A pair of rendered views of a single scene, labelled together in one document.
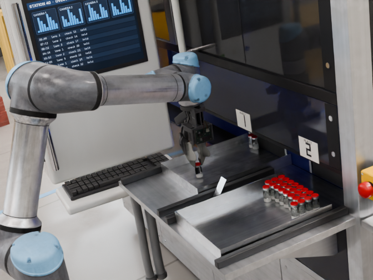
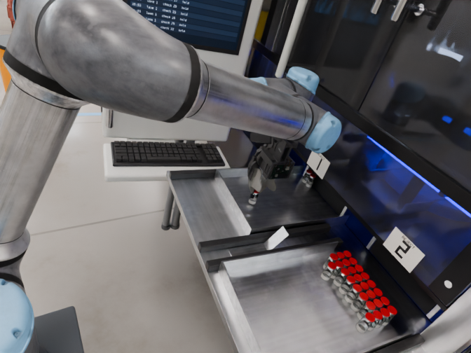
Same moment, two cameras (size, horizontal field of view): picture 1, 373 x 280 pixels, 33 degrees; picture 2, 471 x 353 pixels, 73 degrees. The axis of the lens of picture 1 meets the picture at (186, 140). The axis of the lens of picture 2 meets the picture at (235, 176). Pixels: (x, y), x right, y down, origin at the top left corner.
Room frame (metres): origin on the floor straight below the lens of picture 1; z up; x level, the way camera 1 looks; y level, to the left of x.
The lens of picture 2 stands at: (1.10, 0.16, 1.47)
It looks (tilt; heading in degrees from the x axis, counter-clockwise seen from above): 34 degrees down; 351
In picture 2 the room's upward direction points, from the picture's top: 17 degrees clockwise
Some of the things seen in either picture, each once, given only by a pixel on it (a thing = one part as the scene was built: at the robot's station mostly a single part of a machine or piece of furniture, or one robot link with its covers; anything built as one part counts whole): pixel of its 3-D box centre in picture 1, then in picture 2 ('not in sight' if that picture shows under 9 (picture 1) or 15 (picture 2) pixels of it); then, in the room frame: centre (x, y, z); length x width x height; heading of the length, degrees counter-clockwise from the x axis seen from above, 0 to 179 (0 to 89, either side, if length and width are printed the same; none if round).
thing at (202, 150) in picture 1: (205, 151); (269, 183); (1.83, -0.05, 0.97); 0.06 x 0.03 x 0.09; 24
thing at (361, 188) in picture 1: (367, 189); not in sight; (1.37, -0.42, 0.99); 0.04 x 0.04 x 0.04; 24
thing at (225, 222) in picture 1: (251, 213); (311, 300); (1.52, -0.14, 0.90); 0.34 x 0.26 x 0.04; 113
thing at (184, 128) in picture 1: (195, 122); (276, 153); (1.82, -0.03, 1.07); 0.09 x 0.08 x 0.12; 24
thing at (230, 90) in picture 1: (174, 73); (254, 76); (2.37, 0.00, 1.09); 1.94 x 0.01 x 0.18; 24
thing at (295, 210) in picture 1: (295, 210); (365, 322); (1.48, -0.25, 0.90); 0.02 x 0.02 x 0.05
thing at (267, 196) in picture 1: (266, 193); (328, 271); (1.60, -0.20, 0.90); 0.02 x 0.02 x 0.05
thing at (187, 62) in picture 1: (186, 72); (296, 94); (1.82, -0.03, 1.23); 0.09 x 0.08 x 0.11; 128
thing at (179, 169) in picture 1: (225, 163); (280, 196); (1.88, -0.11, 0.90); 0.34 x 0.26 x 0.04; 114
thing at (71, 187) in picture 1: (119, 174); (169, 153); (2.11, 0.26, 0.82); 0.40 x 0.14 x 0.02; 111
